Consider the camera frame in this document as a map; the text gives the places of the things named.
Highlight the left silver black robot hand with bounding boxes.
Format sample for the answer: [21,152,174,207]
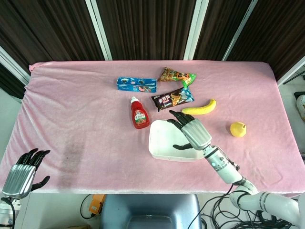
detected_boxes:
[1,148,51,199]

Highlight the black cable bundle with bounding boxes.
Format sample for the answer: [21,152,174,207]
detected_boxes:
[199,185,298,229]

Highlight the orange device on floor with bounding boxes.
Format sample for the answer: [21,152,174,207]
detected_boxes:
[88,194,106,214]

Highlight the orange green snack bag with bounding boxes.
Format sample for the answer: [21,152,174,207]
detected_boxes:
[158,67,198,88]

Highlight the red ketchup bottle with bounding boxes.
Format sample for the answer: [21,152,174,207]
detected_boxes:
[130,96,151,130]

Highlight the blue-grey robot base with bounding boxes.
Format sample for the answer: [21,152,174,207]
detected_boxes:
[100,193,203,229]

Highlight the blue cookie box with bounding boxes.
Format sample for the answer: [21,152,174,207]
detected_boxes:
[116,76,159,94]

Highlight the dark folding screen panels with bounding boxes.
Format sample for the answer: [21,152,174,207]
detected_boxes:
[0,0,305,98]

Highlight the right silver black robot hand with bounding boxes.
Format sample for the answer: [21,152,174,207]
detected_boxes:
[166,110,213,151]

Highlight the yellow banana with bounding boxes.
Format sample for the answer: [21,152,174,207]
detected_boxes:
[182,99,217,115]

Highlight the dark brown chocolate snack bag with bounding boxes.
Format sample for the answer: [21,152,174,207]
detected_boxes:
[151,87,195,113]

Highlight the white rectangular tray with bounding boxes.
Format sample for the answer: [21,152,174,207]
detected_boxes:
[148,119,204,162]

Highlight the pink tablecloth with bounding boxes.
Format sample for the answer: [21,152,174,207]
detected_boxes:
[0,60,305,194]

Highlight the yellow pear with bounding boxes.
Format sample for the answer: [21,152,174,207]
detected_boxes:
[230,121,247,138]

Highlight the white object at edge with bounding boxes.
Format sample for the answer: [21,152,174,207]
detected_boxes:
[294,92,305,121]

